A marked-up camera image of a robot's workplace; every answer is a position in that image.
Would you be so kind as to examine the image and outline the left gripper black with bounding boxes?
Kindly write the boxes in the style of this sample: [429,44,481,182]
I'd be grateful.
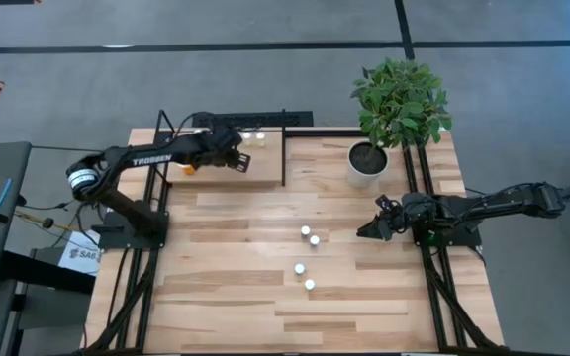
[198,126,252,174]

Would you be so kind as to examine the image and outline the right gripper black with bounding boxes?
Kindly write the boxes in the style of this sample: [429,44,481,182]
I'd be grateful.
[356,195,425,243]

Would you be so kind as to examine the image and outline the dark potting soil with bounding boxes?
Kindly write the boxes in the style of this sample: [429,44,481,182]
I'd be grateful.
[349,142,388,175]

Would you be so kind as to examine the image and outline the green leafy potted tree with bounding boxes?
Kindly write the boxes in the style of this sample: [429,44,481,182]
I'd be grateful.
[349,56,454,149]

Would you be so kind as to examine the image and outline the white printed box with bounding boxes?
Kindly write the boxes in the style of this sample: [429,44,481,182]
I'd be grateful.
[57,231,102,276]

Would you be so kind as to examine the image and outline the black shelf end frame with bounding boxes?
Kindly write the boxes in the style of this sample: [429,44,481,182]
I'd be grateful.
[280,108,287,188]
[148,109,176,172]

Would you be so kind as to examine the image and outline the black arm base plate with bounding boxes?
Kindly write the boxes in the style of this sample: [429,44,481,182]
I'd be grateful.
[97,210,171,251]
[410,207,483,249]

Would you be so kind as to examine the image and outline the black aluminium rig frame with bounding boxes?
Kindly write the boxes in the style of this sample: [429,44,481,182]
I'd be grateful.
[81,127,509,356]

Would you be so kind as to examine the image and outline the black floor cable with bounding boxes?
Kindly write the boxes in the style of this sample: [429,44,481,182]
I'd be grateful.
[31,144,108,155]

